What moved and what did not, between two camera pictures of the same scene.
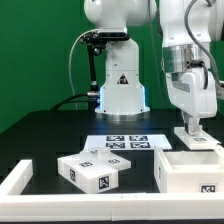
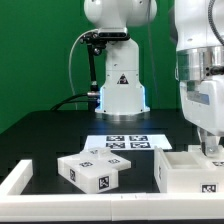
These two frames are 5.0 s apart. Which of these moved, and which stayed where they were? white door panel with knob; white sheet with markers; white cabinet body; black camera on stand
Moved: white door panel with knob
Stayed: white sheet with markers; black camera on stand; white cabinet body
